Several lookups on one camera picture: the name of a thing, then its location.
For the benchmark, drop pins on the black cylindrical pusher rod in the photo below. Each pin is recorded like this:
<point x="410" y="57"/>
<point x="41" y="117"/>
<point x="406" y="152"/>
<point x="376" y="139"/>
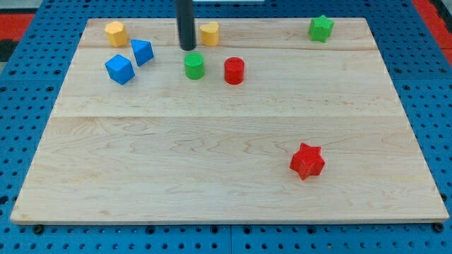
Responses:
<point x="184" y="11"/>

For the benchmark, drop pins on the blue cube block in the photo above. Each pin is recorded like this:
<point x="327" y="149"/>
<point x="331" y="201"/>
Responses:
<point x="120" y="69"/>

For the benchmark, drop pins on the light wooden board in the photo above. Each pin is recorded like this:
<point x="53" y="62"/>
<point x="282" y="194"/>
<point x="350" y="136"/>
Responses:
<point x="165" y="149"/>

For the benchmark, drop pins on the yellow heart block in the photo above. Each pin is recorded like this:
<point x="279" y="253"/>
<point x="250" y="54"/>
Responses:
<point x="210" y="34"/>

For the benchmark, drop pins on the green cylinder block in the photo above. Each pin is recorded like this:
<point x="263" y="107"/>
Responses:
<point x="194" y="66"/>

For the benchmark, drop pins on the blue triangular prism block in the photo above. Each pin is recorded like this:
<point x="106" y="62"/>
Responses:
<point x="142" y="50"/>

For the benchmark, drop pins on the red cylinder block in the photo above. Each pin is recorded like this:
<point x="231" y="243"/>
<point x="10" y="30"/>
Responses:
<point x="234" y="70"/>

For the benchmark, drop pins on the yellow hexagonal block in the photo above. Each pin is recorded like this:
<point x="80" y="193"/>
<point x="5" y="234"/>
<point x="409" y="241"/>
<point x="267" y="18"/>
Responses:
<point x="116" y="34"/>

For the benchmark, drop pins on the green star block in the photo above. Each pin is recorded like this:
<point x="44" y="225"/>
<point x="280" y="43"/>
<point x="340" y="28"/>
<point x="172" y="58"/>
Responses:
<point x="320" y="28"/>

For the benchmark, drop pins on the red star block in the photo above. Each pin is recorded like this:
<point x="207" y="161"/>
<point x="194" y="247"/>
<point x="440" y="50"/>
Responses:
<point x="307" y="161"/>

